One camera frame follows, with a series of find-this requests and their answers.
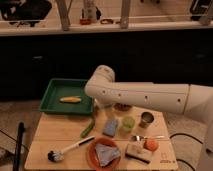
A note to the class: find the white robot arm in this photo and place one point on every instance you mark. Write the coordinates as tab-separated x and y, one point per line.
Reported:
193	101

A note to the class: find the dark brown bowl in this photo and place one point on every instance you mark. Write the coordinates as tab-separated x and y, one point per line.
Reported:
122	107

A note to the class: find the green cucumber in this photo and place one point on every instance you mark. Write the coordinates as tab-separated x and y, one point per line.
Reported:
87	130

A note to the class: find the green plastic tray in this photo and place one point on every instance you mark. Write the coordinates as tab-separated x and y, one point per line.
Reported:
59	88

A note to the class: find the small green cup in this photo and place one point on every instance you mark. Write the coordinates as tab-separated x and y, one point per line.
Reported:
128	123

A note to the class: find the metal cup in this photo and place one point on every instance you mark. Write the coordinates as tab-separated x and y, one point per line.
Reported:
147	118

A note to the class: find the metal spoon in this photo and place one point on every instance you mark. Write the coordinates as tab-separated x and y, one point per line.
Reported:
140	138

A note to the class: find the blue grey cloth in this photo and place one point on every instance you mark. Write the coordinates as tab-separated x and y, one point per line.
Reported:
106	154

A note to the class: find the brown sponge block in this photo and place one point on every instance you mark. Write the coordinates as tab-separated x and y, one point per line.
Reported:
138	152

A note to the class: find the orange plate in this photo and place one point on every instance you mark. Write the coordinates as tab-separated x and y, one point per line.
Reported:
92	158

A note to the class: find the wooden folding table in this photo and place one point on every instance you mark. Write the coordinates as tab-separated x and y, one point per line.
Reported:
56	131

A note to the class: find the orange fruit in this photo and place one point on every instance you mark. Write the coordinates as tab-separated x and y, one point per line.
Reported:
151	144

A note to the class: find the white dish brush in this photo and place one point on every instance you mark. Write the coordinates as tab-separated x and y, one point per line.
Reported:
56	156

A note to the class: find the black pole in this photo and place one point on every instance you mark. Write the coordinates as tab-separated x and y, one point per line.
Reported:
17	157

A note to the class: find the black office chair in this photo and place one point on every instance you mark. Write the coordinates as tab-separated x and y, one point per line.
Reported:
24	12

